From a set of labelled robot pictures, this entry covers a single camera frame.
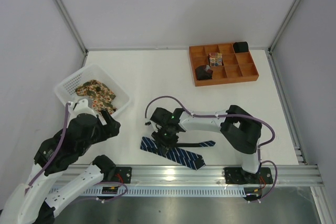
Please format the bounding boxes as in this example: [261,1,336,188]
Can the navy striped tie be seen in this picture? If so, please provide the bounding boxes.
[140,136,216,170]

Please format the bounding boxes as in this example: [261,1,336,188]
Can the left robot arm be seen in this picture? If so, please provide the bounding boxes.
[1,99,121,223]

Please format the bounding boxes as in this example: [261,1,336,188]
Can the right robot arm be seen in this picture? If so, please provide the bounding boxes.
[150,105,262,174]

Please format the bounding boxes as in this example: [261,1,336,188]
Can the floral patterned tie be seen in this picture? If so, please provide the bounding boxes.
[75,79,117,114]

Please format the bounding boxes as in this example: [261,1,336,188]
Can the white plastic basket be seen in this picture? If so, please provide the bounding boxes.
[54,64,131,119]

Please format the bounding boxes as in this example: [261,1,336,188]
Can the dark maroon rolled tie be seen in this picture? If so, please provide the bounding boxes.
[195,65,213,81]

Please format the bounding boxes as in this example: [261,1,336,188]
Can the colourful rolled tie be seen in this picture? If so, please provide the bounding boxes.
[208,52,223,67]

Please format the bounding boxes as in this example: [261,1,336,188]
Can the wooden compartment tray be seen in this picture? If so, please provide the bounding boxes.
[189,42,259,87]

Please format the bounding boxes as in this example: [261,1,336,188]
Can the black rolled tie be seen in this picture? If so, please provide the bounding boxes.
[233,41,249,53]

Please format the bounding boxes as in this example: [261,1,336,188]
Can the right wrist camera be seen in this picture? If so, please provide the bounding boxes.
[145,108,172,130]

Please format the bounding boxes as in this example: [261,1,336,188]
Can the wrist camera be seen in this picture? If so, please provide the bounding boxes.
[145,108,172,130]
[68,98,106,125]

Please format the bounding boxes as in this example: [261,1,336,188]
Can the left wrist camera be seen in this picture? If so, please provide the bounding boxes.
[68,98,106,125]

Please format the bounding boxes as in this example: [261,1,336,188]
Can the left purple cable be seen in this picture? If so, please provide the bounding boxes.
[25,102,129,205]

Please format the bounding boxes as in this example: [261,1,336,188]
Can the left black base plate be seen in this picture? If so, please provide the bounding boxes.
[103,166,132,184]

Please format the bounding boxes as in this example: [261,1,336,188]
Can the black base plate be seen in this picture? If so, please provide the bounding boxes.
[103,166,132,184]
[224,167,274,185]

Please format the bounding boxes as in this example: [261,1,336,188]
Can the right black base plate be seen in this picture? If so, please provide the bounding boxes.
[224,167,274,185]

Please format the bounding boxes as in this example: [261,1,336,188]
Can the white slotted cable duct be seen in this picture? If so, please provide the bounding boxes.
[48,186,249,197]

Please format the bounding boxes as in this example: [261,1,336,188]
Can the aluminium mounting rail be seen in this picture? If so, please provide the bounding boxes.
[36,165,324,188]

